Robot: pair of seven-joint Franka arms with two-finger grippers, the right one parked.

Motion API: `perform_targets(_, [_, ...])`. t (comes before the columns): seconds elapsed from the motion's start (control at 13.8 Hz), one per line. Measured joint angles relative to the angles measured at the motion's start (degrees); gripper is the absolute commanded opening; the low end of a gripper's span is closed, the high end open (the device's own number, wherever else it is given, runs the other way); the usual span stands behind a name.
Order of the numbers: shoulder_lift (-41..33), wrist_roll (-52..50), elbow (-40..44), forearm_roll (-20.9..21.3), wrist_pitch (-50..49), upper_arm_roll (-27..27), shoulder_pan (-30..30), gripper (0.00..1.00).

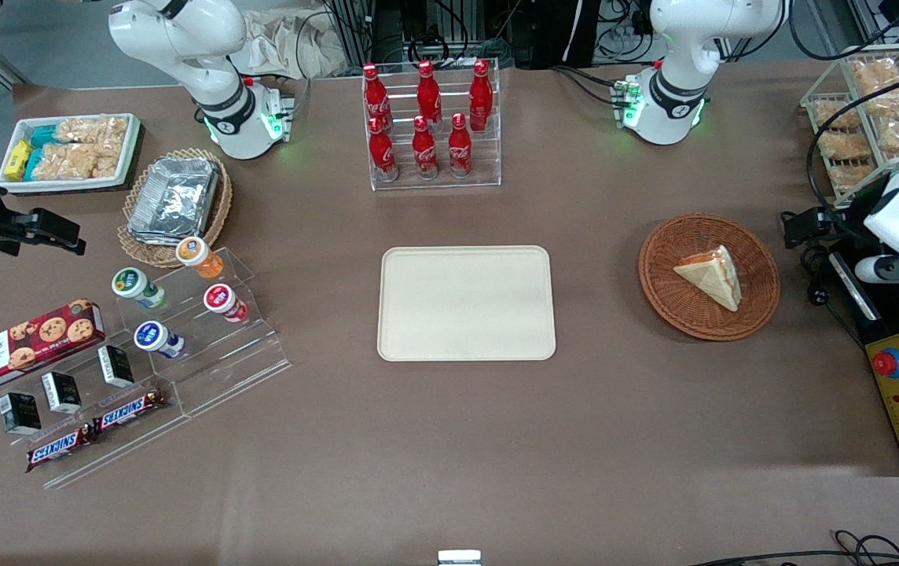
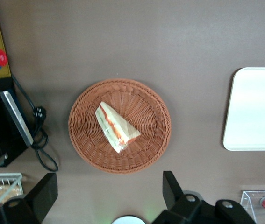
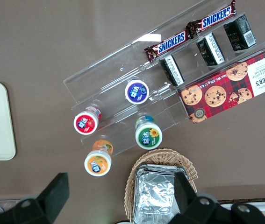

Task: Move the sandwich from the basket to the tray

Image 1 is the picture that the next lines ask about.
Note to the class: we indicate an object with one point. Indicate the white rectangular snack tray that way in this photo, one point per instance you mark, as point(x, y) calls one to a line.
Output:
point(129, 153)

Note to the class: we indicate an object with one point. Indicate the aluminium foil tray stack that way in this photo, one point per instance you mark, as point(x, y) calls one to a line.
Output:
point(174, 196)

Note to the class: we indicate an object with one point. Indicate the crumpled beige cloth bag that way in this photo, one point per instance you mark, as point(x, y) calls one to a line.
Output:
point(284, 43)

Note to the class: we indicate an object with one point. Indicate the brown wicker basket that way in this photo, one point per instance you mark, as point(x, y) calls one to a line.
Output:
point(673, 306)

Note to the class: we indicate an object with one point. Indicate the clear acrylic bottle rack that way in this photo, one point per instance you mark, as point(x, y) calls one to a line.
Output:
point(442, 182)

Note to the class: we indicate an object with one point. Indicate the orange cap yogurt bottle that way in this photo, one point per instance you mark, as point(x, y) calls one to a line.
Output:
point(199, 256)

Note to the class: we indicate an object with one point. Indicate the Snickers chocolate bar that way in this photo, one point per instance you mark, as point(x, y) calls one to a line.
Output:
point(127, 410)
point(56, 448)

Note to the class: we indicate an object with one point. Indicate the teal snack packet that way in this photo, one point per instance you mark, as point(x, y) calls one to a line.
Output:
point(43, 136)
point(33, 163)

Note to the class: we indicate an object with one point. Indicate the beige plastic tray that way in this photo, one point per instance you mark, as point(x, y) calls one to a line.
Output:
point(465, 303)

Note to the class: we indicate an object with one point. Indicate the green cap yogurt bottle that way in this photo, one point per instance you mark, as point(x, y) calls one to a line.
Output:
point(135, 286)

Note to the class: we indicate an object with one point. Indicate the small black box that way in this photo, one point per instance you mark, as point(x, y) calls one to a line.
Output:
point(20, 413)
point(61, 391)
point(116, 365)

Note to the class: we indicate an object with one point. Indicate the yellow snack packet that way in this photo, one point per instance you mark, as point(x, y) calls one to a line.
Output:
point(17, 159)

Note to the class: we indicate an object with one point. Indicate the light wicker basket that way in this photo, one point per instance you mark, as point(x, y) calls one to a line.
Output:
point(221, 208)

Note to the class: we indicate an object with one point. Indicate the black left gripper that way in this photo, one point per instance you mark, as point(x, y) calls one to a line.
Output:
point(833, 227)

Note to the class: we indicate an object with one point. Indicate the triangular sandwich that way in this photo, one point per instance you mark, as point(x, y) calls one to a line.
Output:
point(713, 275)

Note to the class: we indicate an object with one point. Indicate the blue cap yogurt bottle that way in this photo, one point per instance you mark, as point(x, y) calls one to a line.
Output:
point(155, 338)

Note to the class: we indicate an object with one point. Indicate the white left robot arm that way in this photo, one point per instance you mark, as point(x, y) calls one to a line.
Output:
point(677, 47)

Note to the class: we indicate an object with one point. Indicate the red Walkers cookie box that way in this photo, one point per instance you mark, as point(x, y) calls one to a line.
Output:
point(25, 346)

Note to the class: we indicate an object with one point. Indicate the red cola bottle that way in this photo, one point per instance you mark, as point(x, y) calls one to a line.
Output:
point(375, 94)
point(459, 148)
point(423, 149)
point(382, 151)
point(481, 93)
point(427, 93)

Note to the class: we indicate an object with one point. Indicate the clear acrylic stepped stand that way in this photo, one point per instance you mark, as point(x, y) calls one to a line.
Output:
point(135, 444)
point(237, 365)

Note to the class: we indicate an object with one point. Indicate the red cap yogurt bottle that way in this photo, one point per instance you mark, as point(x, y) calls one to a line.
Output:
point(223, 302)

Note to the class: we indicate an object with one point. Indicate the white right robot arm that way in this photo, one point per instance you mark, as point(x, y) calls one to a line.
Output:
point(182, 39)

